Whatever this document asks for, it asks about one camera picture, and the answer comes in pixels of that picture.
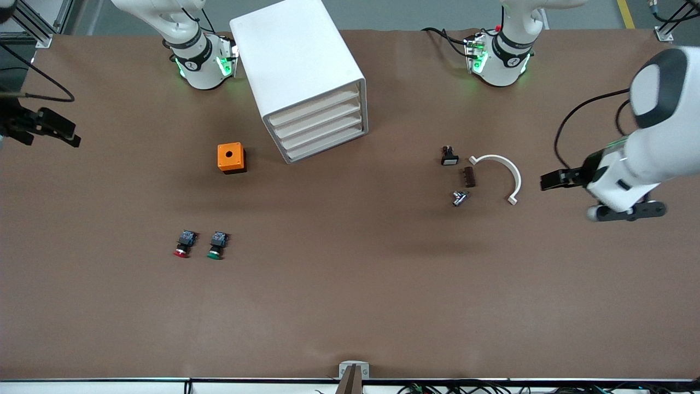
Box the aluminium frame profile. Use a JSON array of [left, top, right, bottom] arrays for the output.
[[648, 0, 700, 43], [0, 0, 74, 49]]

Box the black cable at arm base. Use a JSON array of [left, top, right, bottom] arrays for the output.
[[421, 27, 472, 58]]

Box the green push button switch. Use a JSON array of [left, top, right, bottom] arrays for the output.
[[206, 231, 230, 260]]

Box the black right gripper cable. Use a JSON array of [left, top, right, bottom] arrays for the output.
[[0, 43, 75, 103]]

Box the white curved plastic bracket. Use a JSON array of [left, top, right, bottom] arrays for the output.
[[469, 154, 522, 206]]

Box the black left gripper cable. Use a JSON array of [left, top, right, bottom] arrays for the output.
[[554, 88, 635, 171]]

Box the red push button switch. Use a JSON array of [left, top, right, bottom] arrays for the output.
[[173, 230, 199, 259]]

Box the bundle of black cables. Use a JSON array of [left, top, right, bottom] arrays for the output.
[[399, 380, 700, 394]]

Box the brown table cover sheet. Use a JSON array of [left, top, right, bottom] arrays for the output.
[[0, 28, 700, 381]]

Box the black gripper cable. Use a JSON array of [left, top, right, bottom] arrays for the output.
[[0, 43, 75, 103], [554, 88, 635, 171]]

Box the brown wedge post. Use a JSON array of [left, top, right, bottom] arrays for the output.
[[335, 365, 364, 394]]

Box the grey metal mount bracket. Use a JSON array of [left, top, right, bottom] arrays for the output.
[[339, 361, 370, 380]]

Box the black white table edge rail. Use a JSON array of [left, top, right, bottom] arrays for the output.
[[0, 376, 700, 394]]

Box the orange box with round hole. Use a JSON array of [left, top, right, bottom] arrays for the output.
[[217, 142, 247, 175]]

